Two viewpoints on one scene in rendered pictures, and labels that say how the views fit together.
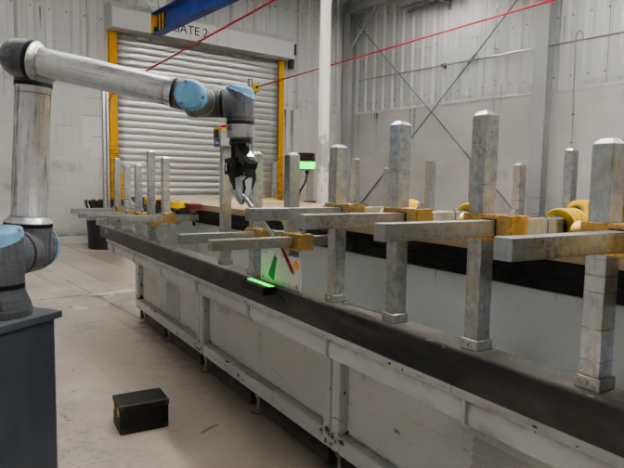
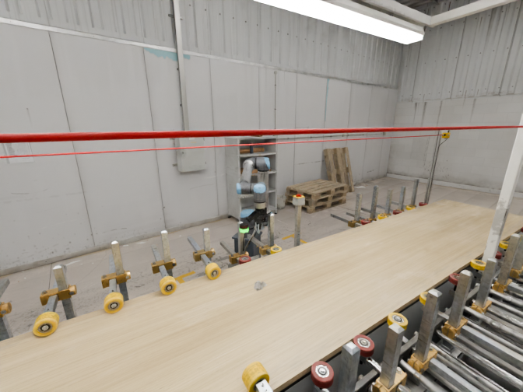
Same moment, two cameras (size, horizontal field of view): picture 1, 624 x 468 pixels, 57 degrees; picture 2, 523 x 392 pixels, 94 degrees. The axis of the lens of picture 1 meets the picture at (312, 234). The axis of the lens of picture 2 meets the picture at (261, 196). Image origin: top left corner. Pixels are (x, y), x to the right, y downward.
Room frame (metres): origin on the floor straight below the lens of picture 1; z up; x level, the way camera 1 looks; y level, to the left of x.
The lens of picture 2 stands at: (1.92, -1.51, 1.76)
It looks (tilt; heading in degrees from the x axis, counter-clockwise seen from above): 16 degrees down; 91
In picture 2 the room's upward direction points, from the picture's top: straight up
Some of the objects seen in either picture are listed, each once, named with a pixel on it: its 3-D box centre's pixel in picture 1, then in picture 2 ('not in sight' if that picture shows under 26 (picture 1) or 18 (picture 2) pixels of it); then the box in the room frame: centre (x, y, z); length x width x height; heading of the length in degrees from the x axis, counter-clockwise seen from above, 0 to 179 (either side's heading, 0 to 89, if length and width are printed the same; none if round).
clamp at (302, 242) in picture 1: (295, 240); (239, 257); (1.74, 0.05, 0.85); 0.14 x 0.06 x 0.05; 32
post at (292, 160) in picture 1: (291, 230); (241, 253); (1.75, 0.06, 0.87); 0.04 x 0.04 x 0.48; 32
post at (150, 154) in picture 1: (150, 195); (373, 208); (3.03, 0.86, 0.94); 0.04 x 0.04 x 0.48; 32
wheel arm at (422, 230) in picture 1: (484, 227); (112, 275); (1.06, -0.32, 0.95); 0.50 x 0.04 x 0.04; 122
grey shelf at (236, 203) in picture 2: not in sight; (252, 177); (1.68, 3.12, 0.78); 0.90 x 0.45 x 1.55; 38
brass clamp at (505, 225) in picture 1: (490, 227); (116, 278); (1.10, -0.34, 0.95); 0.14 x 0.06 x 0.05; 32
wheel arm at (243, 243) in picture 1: (279, 242); (233, 254); (1.69, 0.10, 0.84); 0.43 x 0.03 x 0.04; 122
